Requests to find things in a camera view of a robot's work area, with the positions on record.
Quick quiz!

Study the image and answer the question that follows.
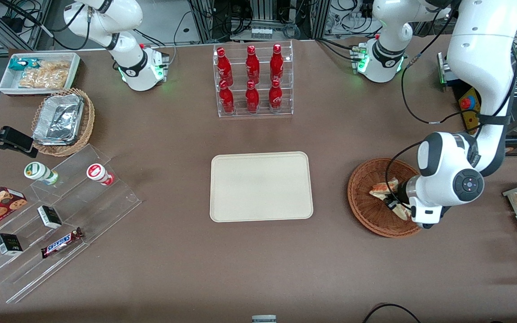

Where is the clear acrylic bottle rack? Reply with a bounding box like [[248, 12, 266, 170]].
[[213, 40, 294, 118]]

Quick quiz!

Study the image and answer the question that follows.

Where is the red drink bottle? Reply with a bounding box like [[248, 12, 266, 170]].
[[268, 79, 283, 113], [245, 45, 260, 85], [270, 44, 284, 83], [245, 80, 260, 113], [216, 47, 234, 87], [219, 80, 235, 113]]

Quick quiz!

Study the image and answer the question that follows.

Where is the teal snack packet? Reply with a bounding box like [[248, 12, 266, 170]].
[[9, 57, 40, 71]]

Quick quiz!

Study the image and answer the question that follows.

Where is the clear bag of crackers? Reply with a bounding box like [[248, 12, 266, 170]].
[[39, 61, 71, 73], [18, 70, 69, 89]]

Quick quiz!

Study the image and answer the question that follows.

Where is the small black carton box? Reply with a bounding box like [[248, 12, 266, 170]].
[[37, 205, 63, 230], [0, 233, 24, 257]]

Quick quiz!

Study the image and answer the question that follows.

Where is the triangle sandwich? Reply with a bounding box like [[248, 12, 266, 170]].
[[369, 178, 413, 222]]

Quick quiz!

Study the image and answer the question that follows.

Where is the green yogurt bottle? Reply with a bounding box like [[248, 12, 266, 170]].
[[24, 161, 60, 186]]

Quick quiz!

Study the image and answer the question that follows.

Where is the beige rectangular serving tray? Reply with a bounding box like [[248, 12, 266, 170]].
[[210, 152, 314, 223]]

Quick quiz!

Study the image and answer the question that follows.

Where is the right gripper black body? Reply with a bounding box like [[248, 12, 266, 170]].
[[0, 110, 35, 158]]

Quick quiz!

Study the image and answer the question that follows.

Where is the yellow emergency stop box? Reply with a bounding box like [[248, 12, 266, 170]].
[[459, 87, 482, 129]]

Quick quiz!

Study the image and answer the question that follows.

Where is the clear acrylic stepped shelf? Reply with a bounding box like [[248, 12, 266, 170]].
[[0, 144, 142, 305]]

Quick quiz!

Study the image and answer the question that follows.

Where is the white rectangular snack bin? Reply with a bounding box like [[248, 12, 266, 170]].
[[0, 52, 81, 97]]

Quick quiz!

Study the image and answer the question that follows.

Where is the Snickers chocolate bar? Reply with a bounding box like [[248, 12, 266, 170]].
[[40, 227, 84, 259]]

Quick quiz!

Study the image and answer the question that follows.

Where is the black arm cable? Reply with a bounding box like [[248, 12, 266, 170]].
[[384, 27, 481, 198]]

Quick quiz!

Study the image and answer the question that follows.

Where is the light wicker basket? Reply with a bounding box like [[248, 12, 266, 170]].
[[31, 88, 96, 157]]

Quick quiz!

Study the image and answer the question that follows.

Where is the red strawberry yogurt bottle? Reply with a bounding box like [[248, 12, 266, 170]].
[[86, 163, 115, 186]]

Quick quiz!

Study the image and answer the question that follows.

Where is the black table cable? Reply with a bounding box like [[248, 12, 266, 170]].
[[362, 304, 422, 323]]

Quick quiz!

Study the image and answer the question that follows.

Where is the grey box with green light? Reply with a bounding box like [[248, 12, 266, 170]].
[[437, 52, 461, 88]]

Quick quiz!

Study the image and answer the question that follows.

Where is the brown wicker basket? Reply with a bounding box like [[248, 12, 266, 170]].
[[347, 157, 423, 238]]

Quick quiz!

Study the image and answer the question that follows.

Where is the stack of foil containers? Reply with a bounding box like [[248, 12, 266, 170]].
[[33, 93, 85, 146]]

